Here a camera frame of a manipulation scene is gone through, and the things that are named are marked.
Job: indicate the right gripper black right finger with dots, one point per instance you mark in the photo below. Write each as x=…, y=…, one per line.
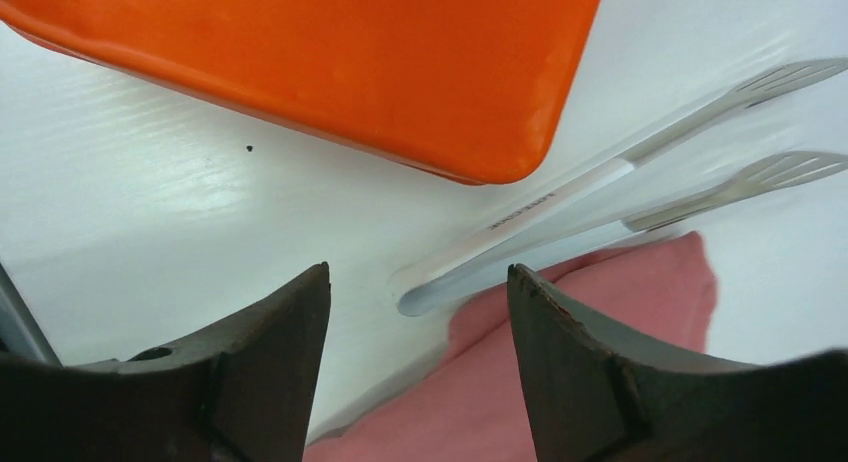
x=596, y=389

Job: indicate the orange box lid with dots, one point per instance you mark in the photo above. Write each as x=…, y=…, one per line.
x=470, y=90

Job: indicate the pink cloth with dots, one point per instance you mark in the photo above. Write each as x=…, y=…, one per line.
x=470, y=407

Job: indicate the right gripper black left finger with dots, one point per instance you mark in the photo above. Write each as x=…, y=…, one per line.
x=239, y=389

